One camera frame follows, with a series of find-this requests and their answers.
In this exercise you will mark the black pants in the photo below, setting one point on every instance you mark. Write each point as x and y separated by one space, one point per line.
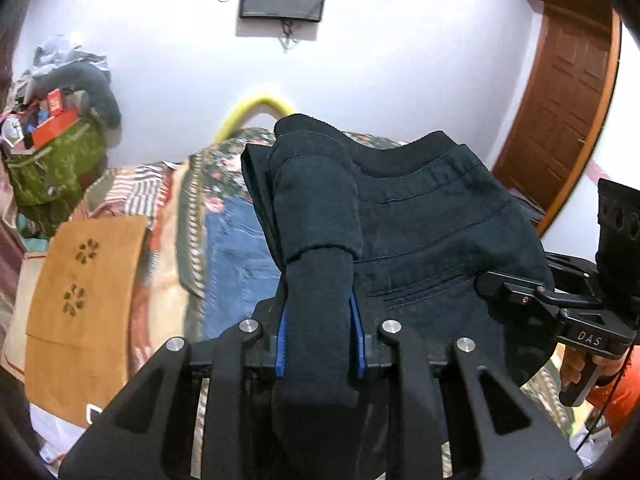
342 443

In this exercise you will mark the person right hand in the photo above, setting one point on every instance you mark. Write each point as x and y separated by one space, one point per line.
574 362

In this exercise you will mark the grey clothes pile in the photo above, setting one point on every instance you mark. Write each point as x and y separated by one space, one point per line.
57 51

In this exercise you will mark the wooden lap desk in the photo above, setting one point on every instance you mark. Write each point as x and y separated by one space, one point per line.
77 331

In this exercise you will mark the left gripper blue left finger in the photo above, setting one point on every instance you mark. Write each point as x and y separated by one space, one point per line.
147 431

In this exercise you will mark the floral green bed quilt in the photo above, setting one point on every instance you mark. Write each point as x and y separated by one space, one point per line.
220 199

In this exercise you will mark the orange red box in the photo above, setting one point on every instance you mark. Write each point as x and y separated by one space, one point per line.
55 115

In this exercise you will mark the striped pink blanket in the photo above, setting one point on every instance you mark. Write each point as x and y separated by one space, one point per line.
143 190

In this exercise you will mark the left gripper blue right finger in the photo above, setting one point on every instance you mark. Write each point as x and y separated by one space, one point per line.
458 398

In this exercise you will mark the folded blue jeans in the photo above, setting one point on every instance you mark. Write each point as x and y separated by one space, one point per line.
239 269

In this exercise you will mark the green patterned storage box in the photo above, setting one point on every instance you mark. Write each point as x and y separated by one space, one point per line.
49 183

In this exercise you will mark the brown wooden door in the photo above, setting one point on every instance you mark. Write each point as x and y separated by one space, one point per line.
563 110

